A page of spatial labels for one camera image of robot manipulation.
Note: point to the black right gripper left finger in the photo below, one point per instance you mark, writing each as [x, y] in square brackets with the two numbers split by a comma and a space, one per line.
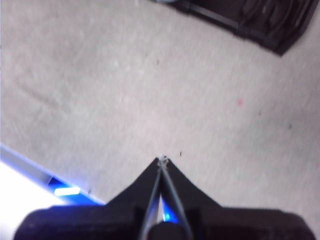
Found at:
[100, 222]

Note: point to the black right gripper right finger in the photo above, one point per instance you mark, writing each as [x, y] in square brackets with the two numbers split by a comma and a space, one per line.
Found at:
[225, 223]

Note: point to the black plastic plate rack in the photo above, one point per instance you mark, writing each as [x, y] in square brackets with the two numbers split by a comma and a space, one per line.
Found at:
[270, 22]

